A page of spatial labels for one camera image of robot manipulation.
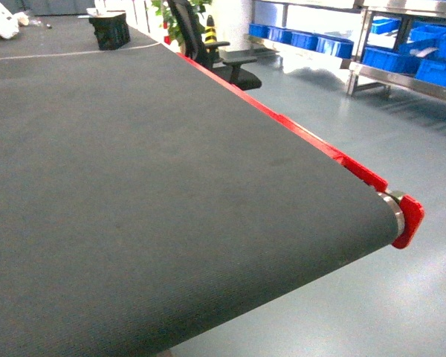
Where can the black plastic crate stack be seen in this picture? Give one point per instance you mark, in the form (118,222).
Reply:
(111,30)

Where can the stainless steel shelf rack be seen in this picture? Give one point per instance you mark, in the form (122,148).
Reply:
(416,65)

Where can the green potted plant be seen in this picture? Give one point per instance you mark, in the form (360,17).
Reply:
(162,9)

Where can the white foam piece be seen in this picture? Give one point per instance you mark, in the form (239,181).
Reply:
(11,23)

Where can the red conveyor side rail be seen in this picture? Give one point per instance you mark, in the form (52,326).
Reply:
(412,210)

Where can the black conveyor belt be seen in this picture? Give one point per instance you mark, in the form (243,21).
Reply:
(143,203)

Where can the yellow black striped bollard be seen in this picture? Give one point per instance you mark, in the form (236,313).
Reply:
(210,36)

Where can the black office chair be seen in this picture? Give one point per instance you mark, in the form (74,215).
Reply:
(202,53)

